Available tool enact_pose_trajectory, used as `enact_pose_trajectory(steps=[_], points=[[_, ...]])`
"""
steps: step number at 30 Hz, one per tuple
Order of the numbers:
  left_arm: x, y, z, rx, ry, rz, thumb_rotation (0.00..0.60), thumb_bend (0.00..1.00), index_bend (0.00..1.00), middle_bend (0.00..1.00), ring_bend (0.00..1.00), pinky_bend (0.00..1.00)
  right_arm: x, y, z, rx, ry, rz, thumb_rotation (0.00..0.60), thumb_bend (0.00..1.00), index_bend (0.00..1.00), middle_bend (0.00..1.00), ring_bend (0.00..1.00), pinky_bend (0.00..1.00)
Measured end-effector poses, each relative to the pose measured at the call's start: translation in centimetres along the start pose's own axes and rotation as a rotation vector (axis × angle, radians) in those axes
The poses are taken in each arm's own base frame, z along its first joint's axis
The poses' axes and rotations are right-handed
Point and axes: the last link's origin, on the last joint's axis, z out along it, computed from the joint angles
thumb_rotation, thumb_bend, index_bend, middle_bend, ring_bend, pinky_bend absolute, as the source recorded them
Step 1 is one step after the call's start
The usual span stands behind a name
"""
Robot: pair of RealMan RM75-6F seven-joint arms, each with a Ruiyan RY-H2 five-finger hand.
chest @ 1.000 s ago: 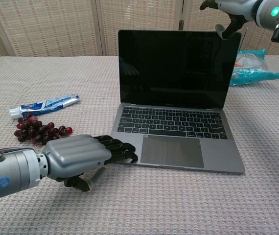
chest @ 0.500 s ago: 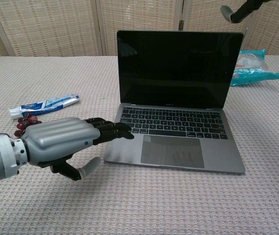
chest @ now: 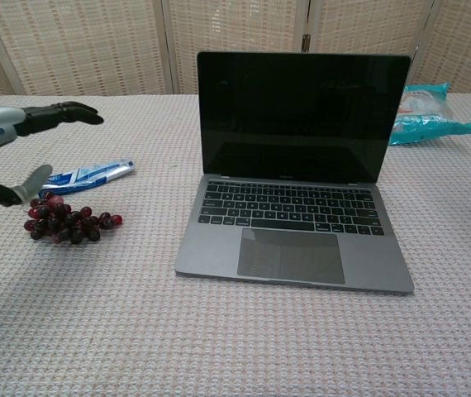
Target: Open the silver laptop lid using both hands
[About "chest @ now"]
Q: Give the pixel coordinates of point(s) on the silver grey laptop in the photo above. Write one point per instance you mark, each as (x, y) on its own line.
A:
(301, 124)

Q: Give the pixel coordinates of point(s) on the blue white toothpaste tube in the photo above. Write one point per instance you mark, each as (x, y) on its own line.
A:
(91, 175)

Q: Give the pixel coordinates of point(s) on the bunch of red grapes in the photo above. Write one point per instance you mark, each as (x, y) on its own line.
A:
(66, 223)

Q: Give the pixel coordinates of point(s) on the woven beige folding screen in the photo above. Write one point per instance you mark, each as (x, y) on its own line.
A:
(95, 45)

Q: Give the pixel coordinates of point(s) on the beige waffle tablecloth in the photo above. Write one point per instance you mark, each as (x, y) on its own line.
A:
(95, 331)

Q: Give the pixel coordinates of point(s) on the metal screen hinge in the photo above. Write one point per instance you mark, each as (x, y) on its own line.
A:
(306, 43)

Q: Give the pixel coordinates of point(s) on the teal white snack bag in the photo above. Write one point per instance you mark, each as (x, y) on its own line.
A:
(425, 124)

